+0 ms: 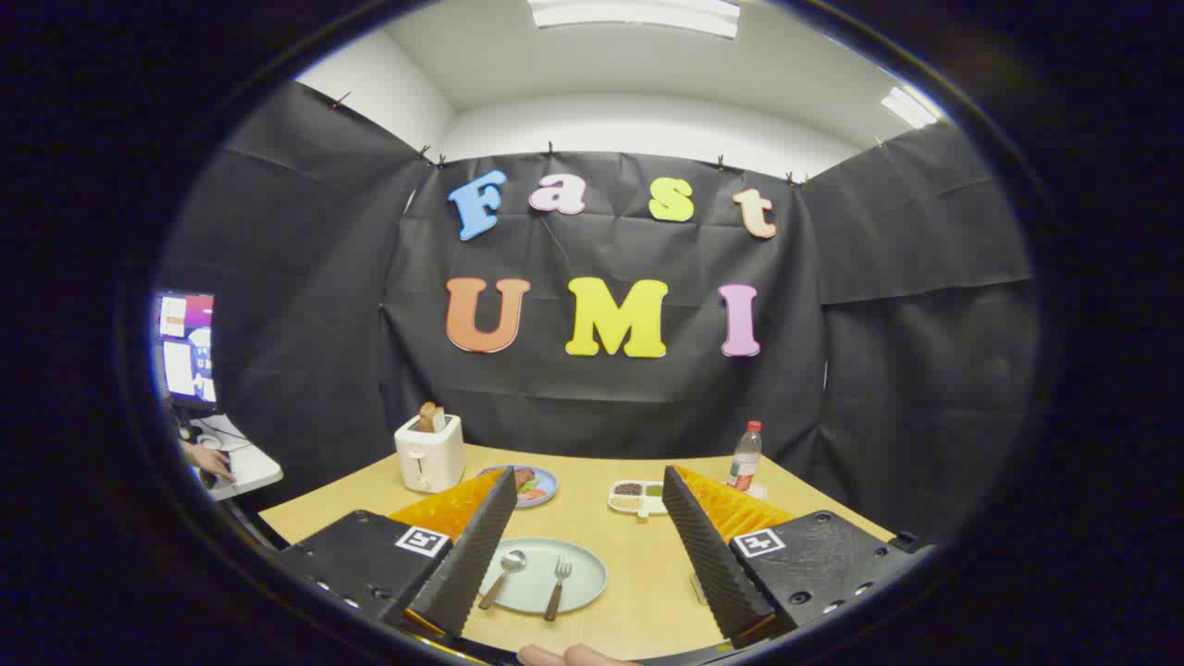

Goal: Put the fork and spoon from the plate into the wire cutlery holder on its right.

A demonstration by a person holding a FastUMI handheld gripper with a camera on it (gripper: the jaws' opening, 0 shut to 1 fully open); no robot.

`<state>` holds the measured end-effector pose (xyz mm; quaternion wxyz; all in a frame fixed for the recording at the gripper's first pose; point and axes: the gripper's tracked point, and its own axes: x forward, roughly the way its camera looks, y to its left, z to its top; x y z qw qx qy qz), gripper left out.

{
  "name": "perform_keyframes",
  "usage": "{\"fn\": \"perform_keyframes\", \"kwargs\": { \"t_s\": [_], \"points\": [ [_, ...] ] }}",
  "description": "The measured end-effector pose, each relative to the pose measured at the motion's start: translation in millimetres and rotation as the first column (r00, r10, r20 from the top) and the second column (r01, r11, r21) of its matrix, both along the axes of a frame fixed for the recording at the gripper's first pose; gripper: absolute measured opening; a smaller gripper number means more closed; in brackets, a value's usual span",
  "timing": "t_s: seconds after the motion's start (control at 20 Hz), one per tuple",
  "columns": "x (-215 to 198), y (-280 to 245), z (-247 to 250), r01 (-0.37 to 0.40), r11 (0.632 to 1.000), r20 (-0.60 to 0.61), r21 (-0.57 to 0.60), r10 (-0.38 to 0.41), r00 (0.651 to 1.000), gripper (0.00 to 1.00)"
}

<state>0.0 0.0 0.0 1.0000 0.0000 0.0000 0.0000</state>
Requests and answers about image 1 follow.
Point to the brown toast slice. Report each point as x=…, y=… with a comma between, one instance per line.
x=430, y=416

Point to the white toaster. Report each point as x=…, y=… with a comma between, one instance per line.
x=430, y=458

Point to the black backdrop cloth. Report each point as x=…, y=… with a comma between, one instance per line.
x=601, y=398

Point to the black table clamp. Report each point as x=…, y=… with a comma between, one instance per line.
x=906, y=541

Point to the white divided dish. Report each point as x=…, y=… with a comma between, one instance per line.
x=634, y=499

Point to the blue plate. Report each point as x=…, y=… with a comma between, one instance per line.
x=544, y=486

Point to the pale green plate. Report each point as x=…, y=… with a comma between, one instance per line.
x=583, y=578

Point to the white square coaster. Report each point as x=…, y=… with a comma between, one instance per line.
x=757, y=491

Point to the long ceiling light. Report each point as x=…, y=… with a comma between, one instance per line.
x=638, y=14

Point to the white side desk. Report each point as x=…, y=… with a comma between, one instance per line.
x=254, y=467

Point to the small ceiling light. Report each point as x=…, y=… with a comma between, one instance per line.
x=908, y=106

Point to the computer monitor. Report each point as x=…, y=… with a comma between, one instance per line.
x=185, y=351

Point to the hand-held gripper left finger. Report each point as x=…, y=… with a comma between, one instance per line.
x=472, y=555

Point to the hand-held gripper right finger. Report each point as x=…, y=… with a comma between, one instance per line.
x=708, y=555

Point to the clear plastic water bottle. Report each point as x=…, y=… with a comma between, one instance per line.
x=745, y=458

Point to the brown steak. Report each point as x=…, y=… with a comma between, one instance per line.
x=524, y=477

